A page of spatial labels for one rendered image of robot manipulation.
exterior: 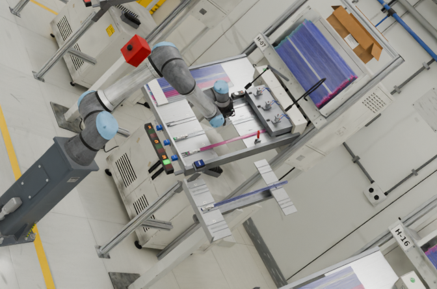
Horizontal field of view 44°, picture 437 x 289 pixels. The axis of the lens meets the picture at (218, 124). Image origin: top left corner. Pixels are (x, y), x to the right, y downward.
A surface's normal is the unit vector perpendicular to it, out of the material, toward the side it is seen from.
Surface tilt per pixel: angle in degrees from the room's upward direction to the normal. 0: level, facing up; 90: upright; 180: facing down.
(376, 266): 45
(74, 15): 90
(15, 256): 0
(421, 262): 90
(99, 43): 90
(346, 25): 80
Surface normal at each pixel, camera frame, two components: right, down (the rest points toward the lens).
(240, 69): 0.13, -0.64
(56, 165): -0.43, -0.07
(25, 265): 0.72, -0.63
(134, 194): -0.55, -0.26
